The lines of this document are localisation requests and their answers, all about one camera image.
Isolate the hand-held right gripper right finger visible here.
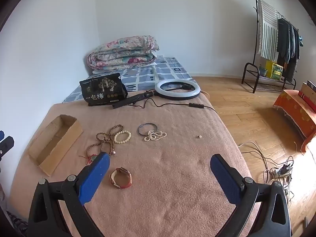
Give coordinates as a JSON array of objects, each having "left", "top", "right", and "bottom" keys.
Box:
[{"left": 210, "top": 153, "right": 292, "bottom": 237}]

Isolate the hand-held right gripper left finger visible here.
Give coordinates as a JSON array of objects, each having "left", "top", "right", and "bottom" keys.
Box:
[{"left": 27, "top": 151, "right": 111, "bottom": 237}]

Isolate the red strap wristwatch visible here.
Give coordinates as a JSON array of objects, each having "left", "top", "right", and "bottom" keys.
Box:
[{"left": 109, "top": 167, "right": 132, "bottom": 189}]

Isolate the brown wooden bead necklace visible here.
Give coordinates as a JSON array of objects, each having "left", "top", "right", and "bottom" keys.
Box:
[{"left": 79, "top": 125, "right": 124, "bottom": 165}]

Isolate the cardboard box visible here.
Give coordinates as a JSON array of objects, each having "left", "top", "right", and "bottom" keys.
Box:
[{"left": 28, "top": 114, "right": 84, "bottom": 177}]

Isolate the cream bead bracelet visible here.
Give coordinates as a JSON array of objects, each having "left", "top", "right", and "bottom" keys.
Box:
[{"left": 114, "top": 130, "right": 132, "bottom": 144}]

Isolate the dark metal bangle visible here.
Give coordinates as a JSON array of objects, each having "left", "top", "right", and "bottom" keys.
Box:
[{"left": 138, "top": 123, "right": 158, "bottom": 136}]

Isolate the white pearl necklace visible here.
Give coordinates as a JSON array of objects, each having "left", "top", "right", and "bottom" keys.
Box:
[{"left": 144, "top": 130, "right": 167, "bottom": 142}]

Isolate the white power strip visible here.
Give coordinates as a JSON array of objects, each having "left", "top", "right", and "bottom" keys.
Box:
[{"left": 264, "top": 168, "right": 294, "bottom": 185}]

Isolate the tan blanket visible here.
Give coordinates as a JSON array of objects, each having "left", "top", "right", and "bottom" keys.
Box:
[{"left": 10, "top": 89, "right": 255, "bottom": 237}]

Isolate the black charger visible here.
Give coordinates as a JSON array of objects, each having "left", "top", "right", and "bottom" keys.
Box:
[{"left": 281, "top": 163, "right": 293, "bottom": 176}]

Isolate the dark patterned cloth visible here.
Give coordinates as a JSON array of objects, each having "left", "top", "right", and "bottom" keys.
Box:
[{"left": 6, "top": 211, "right": 29, "bottom": 237}]

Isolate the black folded tripod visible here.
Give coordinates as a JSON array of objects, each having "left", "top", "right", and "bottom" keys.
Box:
[{"left": 112, "top": 90, "right": 155, "bottom": 109}]

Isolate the black snack bag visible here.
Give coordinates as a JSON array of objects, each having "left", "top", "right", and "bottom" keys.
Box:
[{"left": 79, "top": 73, "right": 128, "bottom": 106}]

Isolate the orange patterned cloth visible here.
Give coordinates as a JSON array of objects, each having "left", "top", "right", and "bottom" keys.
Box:
[{"left": 273, "top": 89, "right": 316, "bottom": 153}]

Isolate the black metal clothes rack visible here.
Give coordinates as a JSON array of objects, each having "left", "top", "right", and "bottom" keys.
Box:
[{"left": 241, "top": 0, "right": 300, "bottom": 94}]

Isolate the blue checked bed sheet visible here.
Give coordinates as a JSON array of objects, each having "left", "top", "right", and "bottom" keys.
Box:
[{"left": 62, "top": 57, "right": 198, "bottom": 103}]

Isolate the yellow crate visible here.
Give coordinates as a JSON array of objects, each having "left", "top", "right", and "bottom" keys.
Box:
[{"left": 265, "top": 60, "right": 283, "bottom": 81}]

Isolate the brown box with red edge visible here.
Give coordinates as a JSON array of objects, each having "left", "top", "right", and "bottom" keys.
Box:
[{"left": 298, "top": 80, "right": 316, "bottom": 113}]

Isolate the folded floral quilt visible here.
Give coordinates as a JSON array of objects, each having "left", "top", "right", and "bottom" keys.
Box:
[{"left": 87, "top": 36, "right": 160, "bottom": 71}]

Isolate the row of dark hanging clothes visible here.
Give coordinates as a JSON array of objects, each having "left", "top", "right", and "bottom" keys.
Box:
[{"left": 276, "top": 17, "right": 300, "bottom": 83}]

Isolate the striped towel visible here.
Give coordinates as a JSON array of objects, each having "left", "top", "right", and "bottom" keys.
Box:
[{"left": 257, "top": 0, "right": 279, "bottom": 61}]

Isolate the black cable with remote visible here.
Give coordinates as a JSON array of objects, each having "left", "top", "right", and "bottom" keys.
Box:
[{"left": 131, "top": 96, "right": 215, "bottom": 111}]

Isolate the white ring light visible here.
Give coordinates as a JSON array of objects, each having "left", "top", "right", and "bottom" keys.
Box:
[{"left": 155, "top": 80, "right": 202, "bottom": 101}]

